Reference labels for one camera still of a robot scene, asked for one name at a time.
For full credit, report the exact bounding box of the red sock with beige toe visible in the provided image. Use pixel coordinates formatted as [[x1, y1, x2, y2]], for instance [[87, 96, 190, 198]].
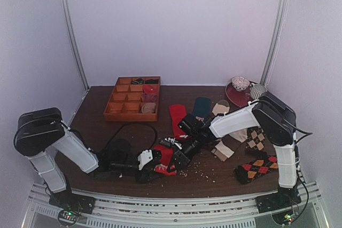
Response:
[[153, 144, 174, 175]]

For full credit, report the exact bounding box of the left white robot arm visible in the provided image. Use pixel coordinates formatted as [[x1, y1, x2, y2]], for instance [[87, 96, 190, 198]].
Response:
[[13, 107, 163, 209]]

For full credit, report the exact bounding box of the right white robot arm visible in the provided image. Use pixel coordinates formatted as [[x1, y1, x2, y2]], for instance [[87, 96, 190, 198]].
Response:
[[156, 92, 298, 208]]

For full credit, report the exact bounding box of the beige brown sock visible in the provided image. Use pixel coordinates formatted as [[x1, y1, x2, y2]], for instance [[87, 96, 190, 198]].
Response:
[[211, 129, 247, 162]]

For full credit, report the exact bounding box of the teal reindeer sock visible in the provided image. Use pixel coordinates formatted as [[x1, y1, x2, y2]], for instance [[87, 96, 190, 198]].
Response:
[[192, 97, 211, 120]]

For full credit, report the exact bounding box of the beige striped sock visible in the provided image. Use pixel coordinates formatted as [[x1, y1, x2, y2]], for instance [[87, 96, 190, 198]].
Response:
[[212, 99, 230, 116]]

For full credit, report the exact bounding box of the beige argyle sock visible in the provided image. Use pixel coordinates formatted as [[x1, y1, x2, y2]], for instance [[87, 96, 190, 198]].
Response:
[[245, 127, 266, 154]]

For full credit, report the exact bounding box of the red round plate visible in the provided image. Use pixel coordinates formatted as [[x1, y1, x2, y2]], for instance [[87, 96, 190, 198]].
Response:
[[226, 82, 257, 107]]

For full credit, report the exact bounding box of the beige rolled sock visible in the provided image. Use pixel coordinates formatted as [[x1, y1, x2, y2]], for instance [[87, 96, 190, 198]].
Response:
[[141, 103, 157, 114]]

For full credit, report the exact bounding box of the black orange argyle sock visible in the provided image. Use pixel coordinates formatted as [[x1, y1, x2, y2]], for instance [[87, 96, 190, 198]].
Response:
[[234, 152, 278, 185]]

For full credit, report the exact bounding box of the red rolled sock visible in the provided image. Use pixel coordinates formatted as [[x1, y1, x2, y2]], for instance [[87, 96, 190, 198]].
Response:
[[143, 84, 159, 94]]

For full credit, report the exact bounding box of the white patterned bowl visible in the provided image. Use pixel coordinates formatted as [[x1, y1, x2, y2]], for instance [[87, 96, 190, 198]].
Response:
[[231, 76, 250, 91]]

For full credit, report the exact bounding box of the wooden compartment tray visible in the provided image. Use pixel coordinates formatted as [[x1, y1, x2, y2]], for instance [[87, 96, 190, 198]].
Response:
[[104, 76, 161, 122]]

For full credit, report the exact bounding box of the striped grey cup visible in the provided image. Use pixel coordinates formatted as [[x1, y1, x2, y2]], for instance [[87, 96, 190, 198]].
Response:
[[250, 83, 268, 100]]

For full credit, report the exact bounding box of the black striped rolled sock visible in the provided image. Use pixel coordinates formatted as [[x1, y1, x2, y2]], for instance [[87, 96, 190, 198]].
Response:
[[131, 78, 144, 85]]

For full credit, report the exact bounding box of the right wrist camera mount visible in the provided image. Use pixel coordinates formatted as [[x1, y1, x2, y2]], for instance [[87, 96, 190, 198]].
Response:
[[164, 137, 183, 149]]

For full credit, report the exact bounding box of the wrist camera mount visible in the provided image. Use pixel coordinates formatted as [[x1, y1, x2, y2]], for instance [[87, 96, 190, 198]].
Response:
[[164, 137, 183, 149], [137, 150, 153, 171]]

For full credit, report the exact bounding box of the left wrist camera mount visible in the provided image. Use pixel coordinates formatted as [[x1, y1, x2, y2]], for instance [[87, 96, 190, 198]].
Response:
[[137, 150, 153, 171]]

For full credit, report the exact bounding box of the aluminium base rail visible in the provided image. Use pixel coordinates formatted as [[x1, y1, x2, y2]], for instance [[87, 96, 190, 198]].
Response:
[[19, 182, 332, 227]]

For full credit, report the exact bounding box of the left black cable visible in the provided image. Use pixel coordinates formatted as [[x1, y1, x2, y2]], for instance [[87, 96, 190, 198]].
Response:
[[103, 122, 158, 154]]

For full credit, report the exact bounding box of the black cable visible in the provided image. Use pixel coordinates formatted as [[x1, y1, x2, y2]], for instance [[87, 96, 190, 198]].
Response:
[[103, 122, 158, 154], [290, 129, 313, 213]]

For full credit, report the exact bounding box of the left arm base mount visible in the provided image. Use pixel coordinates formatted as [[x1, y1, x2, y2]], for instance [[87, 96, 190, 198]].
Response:
[[49, 193, 96, 227]]

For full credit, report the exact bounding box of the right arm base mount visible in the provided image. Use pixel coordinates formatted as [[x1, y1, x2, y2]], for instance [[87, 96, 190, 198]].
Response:
[[255, 187, 301, 226]]

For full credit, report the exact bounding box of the right black cable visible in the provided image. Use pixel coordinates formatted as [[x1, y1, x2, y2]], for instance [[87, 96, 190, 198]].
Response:
[[290, 129, 313, 213]]

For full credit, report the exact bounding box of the right aluminium frame post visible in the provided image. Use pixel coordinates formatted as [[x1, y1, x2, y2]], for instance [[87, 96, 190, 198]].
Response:
[[260, 0, 289, 87]]

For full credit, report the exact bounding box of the aluminium frame post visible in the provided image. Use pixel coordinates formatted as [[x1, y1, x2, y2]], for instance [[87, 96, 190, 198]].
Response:
[[260, 0, 289, 87], [61, 0, 90, 91]]

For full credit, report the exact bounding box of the left aluminium frame post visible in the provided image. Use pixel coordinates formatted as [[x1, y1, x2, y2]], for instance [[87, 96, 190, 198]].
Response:
[[61, 0, 90, 91]]

